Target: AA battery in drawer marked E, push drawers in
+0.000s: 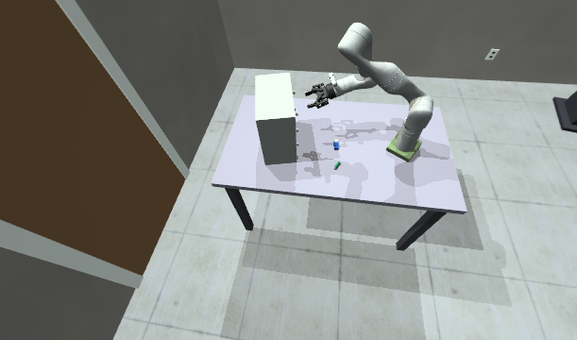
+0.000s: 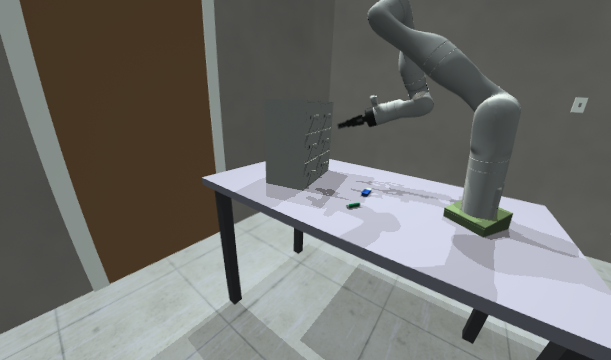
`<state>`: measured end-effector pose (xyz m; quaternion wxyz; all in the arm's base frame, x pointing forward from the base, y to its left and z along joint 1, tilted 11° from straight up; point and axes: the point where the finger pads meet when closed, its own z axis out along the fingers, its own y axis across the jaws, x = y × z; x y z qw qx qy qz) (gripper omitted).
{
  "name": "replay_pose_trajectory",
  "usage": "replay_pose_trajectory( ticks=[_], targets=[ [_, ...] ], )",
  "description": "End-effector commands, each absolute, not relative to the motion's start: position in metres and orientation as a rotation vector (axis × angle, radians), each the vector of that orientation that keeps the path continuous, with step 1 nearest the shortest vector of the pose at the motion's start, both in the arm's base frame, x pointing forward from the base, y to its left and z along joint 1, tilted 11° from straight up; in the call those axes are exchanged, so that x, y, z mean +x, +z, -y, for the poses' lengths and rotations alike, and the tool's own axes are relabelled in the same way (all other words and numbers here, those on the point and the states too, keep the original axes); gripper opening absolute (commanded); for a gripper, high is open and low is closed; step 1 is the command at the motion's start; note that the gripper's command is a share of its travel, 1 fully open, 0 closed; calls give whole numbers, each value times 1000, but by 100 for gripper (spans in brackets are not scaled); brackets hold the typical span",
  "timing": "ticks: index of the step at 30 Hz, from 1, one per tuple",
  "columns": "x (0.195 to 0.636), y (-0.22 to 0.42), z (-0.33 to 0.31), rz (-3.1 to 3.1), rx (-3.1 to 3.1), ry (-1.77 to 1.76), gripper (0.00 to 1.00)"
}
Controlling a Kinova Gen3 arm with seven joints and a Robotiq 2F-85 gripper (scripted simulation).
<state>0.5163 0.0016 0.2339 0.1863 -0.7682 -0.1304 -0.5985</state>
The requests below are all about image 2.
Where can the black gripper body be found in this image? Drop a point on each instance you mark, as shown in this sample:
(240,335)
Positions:
(369,117)

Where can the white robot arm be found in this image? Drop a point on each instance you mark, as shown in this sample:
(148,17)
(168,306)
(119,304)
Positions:
(495,121)

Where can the grey drawer front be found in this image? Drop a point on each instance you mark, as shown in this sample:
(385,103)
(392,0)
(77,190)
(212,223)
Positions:
(312,149)
(326,116)
(324,142)
(323,163)
(312,121)
(310,171)

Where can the blue and white eraser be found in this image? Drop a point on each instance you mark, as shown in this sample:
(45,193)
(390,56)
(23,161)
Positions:
(366,192)

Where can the grey chest of drawers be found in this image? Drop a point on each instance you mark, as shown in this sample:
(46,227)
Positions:
(285,137)

